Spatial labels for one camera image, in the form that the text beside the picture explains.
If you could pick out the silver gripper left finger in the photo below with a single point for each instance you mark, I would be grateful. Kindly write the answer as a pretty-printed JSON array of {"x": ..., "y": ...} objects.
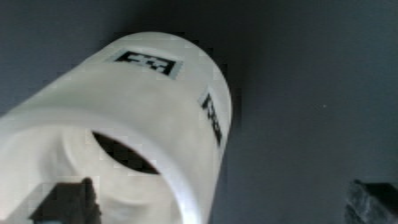
[{"x": 68, "y": 206}]

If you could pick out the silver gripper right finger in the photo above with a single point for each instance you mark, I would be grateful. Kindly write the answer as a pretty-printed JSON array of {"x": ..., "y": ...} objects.
[{"x": 372, "y": 203}]

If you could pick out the white lamp shade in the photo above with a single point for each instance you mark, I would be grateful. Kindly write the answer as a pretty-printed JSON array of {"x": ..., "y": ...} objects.
[{"x": 124, "y": 124}]

